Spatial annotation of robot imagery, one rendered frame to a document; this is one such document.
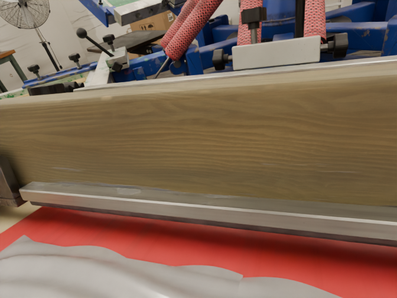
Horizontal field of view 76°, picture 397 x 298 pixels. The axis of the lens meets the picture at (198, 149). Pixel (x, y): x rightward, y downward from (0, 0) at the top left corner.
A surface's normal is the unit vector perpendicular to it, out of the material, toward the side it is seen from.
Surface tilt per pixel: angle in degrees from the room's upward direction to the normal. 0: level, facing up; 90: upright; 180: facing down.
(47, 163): 75
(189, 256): 15
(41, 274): 4
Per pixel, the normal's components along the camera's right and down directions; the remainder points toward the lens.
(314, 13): -0.17, -0.32
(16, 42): 0.94, 0.00
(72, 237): -0.12, -0.93
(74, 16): -0.28, 0.61
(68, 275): -0.25, -0.67
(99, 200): -0.32, 0.38
